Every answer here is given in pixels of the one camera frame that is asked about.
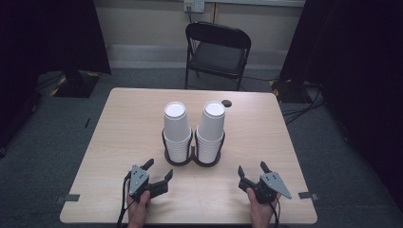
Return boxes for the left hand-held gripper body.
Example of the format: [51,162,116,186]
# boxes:
[128,163,169,200]

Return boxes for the hand-held gripper cable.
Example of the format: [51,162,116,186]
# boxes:
[115,171,133,228]
[268,197,282,228]

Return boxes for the right hand-held gripper cable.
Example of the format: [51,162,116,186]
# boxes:
[268,197,282,228]

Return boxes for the stack of white paper cups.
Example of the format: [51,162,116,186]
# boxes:
[163,101,193,163]
[195,100,226,164]

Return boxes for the black folding chair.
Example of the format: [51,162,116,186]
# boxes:
[184,21,253,92]

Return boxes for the grey tape strip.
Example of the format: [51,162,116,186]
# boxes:
[297,191,319,202]
[54,193,81,205]

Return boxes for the black curtain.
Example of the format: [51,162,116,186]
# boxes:
[0,0,112,150]
[278,0,403,203]

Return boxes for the white wall socket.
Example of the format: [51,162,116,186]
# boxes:
[182,0,206,14]

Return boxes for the black double cup holder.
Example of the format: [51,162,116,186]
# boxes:
[161,127,226,168]

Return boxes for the person's left hand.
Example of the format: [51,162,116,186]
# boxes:
[125,189,152,228]

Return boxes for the black stand base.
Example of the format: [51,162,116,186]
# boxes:
[269,78,306,105]
[49,69,103,99]

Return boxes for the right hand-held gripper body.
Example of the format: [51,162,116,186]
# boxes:
[238,171,293,205]

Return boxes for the person's right hand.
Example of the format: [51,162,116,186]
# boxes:
[246,187,282,228]

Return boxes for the left hand-held gripper cable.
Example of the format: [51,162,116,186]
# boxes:
[115,171,133,228]

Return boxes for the black floor cables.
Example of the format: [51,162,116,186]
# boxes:
[280,81,327,126]

